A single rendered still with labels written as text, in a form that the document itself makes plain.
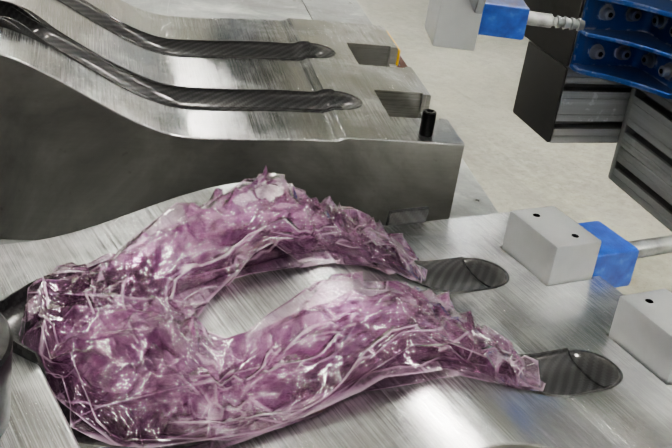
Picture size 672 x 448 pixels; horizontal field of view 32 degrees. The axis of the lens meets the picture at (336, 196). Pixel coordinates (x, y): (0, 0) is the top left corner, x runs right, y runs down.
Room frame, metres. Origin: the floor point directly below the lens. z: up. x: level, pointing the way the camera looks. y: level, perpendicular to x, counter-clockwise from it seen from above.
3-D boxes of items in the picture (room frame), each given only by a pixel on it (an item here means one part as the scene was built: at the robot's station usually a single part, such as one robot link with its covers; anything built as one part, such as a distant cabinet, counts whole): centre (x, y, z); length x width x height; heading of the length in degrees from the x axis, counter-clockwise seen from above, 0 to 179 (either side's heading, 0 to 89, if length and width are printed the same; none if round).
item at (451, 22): (0.97, -0.12, 0.93); 0.13 x 0.05 x 0.05; 98
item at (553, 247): (0.70, -0.18, 0.86); 0.13 x 0.05 x 0.05; 122
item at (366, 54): (0.93, -0.02, 0.87); 0.05 x 0.05 x 0.04; 15
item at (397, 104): (0.83, -0.04, 0.87); 0.05 x 0.05 x 0.04; 15
